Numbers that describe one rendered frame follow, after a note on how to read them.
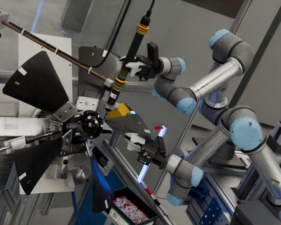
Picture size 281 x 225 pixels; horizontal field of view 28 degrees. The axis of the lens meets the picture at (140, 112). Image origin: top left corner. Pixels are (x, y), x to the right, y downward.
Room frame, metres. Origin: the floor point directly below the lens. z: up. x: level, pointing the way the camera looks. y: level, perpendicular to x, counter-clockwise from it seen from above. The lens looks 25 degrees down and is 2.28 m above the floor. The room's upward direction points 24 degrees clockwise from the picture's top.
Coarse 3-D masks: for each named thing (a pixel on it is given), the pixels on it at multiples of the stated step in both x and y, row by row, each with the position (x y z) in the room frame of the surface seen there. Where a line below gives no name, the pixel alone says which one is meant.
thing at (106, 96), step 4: (108, 80) 2.07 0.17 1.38; (112, 80) 2.09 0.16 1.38; (104, 84) 2.07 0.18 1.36; (108, 84) 2.06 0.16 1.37; (112, 84) 2.08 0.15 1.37; (104, 88) 2.06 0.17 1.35; (108, 88) 2.06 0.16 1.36; (108, 92) 2.06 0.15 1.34; (104, 96) 2.06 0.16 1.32; (108, 96) 2.07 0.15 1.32; (104, 100) 2.06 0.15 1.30; (104, 104) 2.04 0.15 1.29; (108, 104) 2.05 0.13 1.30; (116, 104) 2.08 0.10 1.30; (108, 108) 2.04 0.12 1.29; (112, 108) 2.04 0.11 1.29; (116, 108) 2.05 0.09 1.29
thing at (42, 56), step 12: (36, 60) 1.94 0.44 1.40; (48, 60) 1.96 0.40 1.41; (36, 72) 1.93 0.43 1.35; (48, 72) 1.95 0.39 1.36; (12, 84) 1.89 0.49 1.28; (24, 84) 1.91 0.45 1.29; (36, 84) 1.92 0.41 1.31; (48, 84) 1.94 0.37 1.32; (60, 84) 1.96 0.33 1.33; (12, 96) 1.89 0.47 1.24; (24, 96) 1.91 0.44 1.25; (36, 96) 1.93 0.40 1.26; (48, 96) 1.94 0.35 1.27; (60, 96) 1.96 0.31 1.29; (48, 108) 1.95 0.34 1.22
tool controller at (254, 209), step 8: (256, 200) 1.90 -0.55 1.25; (240, 208) 1.84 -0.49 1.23; (248, 208) 1.85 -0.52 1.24; (256, 208) 1.86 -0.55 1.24; (264, 208) 1.87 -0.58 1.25; (232, 216) 1.86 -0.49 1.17; (240, 216) 1.82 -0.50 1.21; (248, 216) 1.81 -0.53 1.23; (256, 216) 1.82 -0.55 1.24; (264, 216) 1.83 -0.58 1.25; (272, 216) 1.84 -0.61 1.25; (232, 224) 1.85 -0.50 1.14; (240, 224) 1.82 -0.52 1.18; (248, 224) 1.78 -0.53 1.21; (256, 224) 1.78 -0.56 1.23; (264, 224) 1.79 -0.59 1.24; (272, 224) 1.80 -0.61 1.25; (280, 224) 1.81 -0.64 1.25
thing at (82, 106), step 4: (80, 96) 2.09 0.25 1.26; (84, 96) 2.08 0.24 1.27; (80, 100) 2.07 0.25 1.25; (84, 100) 2.07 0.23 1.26; (88, 100) 2.07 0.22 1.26; (92, 100) 2.07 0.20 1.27; (96, 100) 2.07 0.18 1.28; (76, 104) 2.06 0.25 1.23; (80, 104) 2.06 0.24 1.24; (84, 104) 2.06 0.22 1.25; (88, 104) 2.06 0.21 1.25; (96, 104) 2.06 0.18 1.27; (80, 108) 2.05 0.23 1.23; (84, 108) 2.05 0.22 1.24; (88, 108) 2.04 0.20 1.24; (92, 108) 2.05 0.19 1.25
